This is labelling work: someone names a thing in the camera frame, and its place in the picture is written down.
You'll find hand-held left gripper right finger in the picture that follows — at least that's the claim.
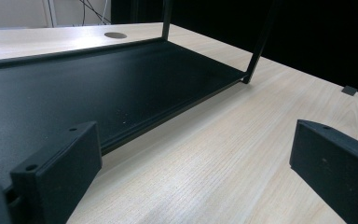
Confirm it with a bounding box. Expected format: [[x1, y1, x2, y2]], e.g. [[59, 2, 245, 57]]
[[289, 119, 358, 224]]

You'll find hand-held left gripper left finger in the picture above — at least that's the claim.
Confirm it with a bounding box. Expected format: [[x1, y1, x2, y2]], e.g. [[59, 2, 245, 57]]
[[10, 120, 103, 224]]

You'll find black metal two-tier rack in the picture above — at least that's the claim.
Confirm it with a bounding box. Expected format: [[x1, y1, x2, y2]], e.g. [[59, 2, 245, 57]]
[[0, 0, 281, 189]]

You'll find grey tape piece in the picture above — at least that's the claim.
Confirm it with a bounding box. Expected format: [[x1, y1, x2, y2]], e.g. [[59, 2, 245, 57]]
[[341, 85, 358, 97]]

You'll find dark round table grommet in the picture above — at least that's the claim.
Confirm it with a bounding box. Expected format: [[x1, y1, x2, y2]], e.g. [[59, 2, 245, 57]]
[[103, 31, 128, 40]]

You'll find bundle of cables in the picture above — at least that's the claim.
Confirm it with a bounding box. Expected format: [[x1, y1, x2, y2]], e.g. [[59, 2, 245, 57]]
[[78, 0, 112, 26]]

